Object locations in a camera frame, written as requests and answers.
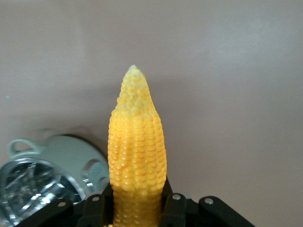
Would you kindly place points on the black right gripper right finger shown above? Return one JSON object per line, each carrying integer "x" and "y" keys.
{"x": 176, "y": 208}

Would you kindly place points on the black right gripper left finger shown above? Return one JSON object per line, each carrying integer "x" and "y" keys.
{"x": 94, "y": 210}

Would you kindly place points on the yellow corn cob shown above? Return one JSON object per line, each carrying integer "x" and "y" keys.
{"x": 137, "y": 151}

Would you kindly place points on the brown table cloth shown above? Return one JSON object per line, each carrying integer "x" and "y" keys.
{"x": 213, "y": 82}

